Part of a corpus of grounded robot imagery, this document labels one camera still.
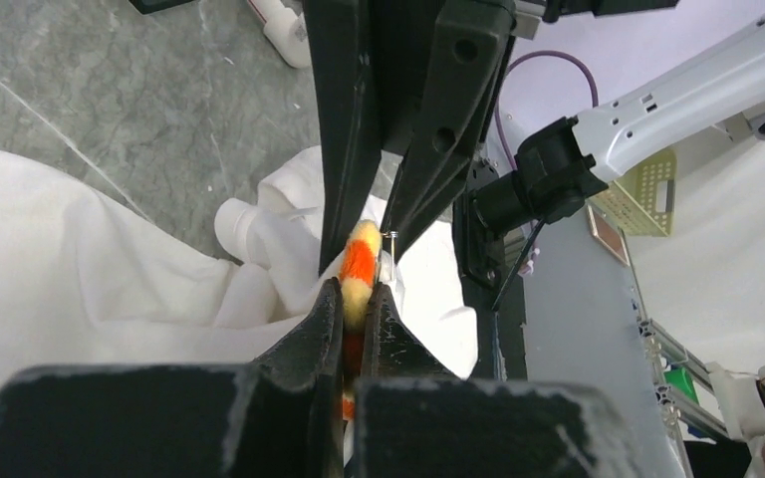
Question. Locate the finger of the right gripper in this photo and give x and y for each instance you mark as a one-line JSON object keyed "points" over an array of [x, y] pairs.
{"points": [[340, 44], [469, 40]]}

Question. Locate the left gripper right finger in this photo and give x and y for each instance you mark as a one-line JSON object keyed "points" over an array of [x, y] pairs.
{"points": [[415, 418]]}

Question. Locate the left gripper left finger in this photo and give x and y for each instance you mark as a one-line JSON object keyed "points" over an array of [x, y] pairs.
{"points": [[278, 415]]}

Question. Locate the orange yellow pompom brooch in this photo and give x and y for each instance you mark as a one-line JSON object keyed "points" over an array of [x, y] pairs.
{"points": [[357, 277]]}

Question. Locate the white printed t-shirt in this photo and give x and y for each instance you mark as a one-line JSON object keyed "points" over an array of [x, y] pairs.
{"points": [[84, 280]]}

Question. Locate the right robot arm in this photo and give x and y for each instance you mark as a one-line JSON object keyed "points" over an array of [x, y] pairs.
{"points": [[421, 79]]}

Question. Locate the perforated yellow-green basket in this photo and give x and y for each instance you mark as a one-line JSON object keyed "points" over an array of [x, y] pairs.
{"points": [[641, 202]]}

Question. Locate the white pvc pipe frame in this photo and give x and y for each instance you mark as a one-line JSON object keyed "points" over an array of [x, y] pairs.
{"points": [[263, 103]]}

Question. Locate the aluminium rail frame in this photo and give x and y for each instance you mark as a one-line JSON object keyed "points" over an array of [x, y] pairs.
{"points": [[678, 376]]}

